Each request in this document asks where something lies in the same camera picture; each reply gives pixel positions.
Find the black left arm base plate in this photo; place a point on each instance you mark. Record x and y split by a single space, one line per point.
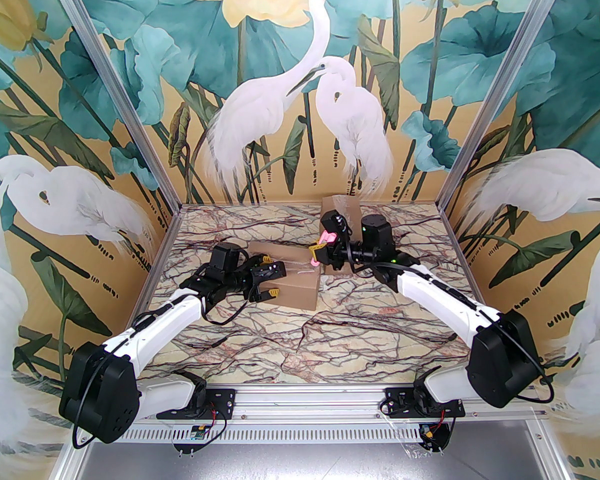
220 400

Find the pink utility knife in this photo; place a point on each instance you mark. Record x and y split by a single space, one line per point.
327 238

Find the aluminium side rail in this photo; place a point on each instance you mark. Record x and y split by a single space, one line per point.
153 270
466 268

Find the aluminium corner post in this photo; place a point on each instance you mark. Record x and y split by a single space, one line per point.
501 88
115 85

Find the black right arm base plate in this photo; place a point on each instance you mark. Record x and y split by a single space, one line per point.
397 400

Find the aluminium cross rail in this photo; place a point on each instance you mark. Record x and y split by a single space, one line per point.
305 403

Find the short taped cardboard box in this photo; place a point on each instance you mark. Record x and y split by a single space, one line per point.
347 203

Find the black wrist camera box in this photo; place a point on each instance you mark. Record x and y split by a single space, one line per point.
269 273
336 223

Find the long taped cardboard box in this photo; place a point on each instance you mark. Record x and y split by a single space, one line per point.
300 288

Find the perforated metal tray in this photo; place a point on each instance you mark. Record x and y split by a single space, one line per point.
305 463

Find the small green circuit board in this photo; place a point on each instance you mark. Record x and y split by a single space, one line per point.
198 433

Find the yellow power connector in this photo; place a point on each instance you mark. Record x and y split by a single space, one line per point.
431 434

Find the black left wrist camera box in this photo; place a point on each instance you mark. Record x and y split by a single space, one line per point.
269 273

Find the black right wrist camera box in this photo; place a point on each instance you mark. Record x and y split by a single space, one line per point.
336 223

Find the clear tape scrap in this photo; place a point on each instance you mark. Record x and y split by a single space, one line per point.
325 282

